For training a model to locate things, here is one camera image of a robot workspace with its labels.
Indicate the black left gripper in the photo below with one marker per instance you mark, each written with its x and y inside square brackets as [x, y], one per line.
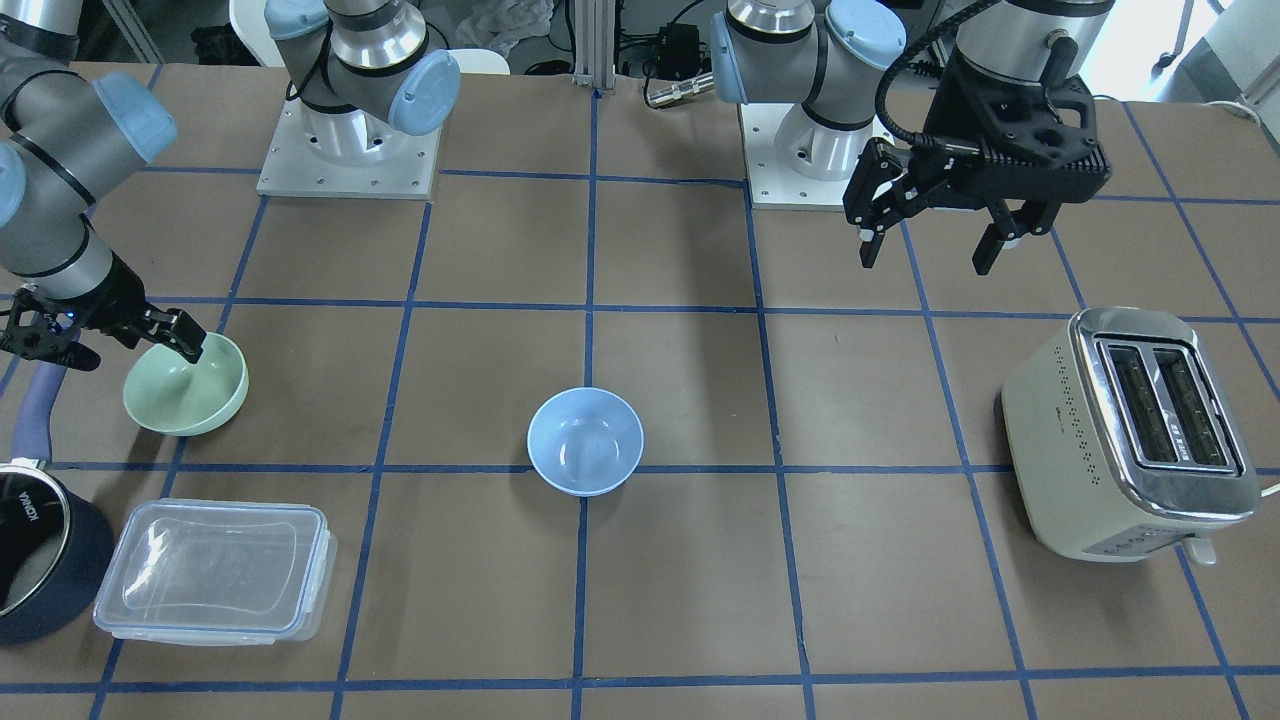
[943, 112]

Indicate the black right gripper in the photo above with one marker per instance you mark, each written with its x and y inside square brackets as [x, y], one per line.
[112, 297]

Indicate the green bowl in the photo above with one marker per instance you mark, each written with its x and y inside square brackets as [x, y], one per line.
[164, 393]

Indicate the blue bowl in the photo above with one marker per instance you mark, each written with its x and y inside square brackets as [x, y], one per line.
[585, 441]

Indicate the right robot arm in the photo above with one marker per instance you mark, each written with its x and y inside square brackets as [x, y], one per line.
[71, 140]

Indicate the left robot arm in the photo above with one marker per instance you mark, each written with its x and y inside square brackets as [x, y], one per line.
[828, 57]

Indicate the clear plastic food container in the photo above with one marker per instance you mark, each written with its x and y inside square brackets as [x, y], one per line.
[218, 573]

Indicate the dark blue saucepan with lid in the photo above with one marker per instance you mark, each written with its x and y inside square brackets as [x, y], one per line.
[55, 545]

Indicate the cream silver toaster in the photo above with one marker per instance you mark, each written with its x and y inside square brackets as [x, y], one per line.
[1123, 440]

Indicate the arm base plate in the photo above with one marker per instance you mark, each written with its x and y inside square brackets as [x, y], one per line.
[315, 155]
[794, 163]

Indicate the aluminium frame post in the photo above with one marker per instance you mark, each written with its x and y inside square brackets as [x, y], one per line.
[595, 25]

